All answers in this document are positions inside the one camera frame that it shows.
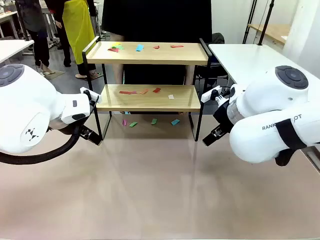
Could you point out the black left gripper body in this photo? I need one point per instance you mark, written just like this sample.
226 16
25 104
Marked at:
83 131

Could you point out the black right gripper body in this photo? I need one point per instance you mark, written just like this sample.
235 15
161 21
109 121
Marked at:
223 116

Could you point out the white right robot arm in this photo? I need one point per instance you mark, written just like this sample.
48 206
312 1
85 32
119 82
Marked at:
270 100

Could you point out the person's right forearm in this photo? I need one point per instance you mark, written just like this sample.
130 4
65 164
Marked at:
118 73

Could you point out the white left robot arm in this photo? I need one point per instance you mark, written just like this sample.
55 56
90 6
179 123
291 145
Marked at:
25 100

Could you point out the person's left forearm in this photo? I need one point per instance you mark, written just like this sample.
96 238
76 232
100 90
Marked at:
188 75

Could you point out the two-tier wooden black-framed shelf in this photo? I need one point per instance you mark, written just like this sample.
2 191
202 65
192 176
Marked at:
150 56

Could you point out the blue paper scrap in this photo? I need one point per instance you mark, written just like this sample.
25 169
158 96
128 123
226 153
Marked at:
175 122
139 47

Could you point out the green paper scrap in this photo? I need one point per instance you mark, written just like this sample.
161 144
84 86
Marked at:
154 121
133 124
120 47

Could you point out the white paper scrap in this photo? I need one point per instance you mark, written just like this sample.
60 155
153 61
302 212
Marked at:
171 96

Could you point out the long red paper scrap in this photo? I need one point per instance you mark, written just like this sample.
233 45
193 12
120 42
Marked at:
125 92
177 46

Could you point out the large white side table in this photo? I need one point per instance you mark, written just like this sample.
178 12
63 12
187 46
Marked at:
240 60

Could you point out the brown floor mat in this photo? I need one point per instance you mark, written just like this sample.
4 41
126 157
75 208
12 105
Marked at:
55 74

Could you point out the orange paper scrap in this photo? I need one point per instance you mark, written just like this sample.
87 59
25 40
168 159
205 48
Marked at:
144 91

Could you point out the black office chair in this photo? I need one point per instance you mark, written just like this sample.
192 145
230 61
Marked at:
220 40

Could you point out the yellow paper scrap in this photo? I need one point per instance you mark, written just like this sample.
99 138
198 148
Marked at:
115 45

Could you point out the small red paper scrap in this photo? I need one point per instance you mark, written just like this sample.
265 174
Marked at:
156 47

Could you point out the wooden workbench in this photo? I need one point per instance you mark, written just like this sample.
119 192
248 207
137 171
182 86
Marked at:
275 31

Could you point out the black tripod pole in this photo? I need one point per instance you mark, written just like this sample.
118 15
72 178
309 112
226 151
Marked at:
250 20
266 22

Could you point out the person in yellow apron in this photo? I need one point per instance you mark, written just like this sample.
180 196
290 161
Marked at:
77 25

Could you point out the small white side table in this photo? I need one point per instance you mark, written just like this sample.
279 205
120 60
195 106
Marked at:
12 48

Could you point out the person in black clothes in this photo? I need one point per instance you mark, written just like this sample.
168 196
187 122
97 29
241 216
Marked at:
155 20

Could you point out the person in dark grey clothes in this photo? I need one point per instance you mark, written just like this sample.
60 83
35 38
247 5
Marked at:
32 15

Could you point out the white background desk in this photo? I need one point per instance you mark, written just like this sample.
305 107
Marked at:
7 17

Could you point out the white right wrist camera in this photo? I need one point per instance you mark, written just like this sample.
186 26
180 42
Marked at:
209 95

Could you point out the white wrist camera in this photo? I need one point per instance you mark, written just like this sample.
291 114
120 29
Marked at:
209 95
93 95

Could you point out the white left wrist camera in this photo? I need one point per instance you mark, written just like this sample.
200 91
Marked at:
93 95

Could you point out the grey metal rail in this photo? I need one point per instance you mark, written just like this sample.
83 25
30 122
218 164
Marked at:
315 160

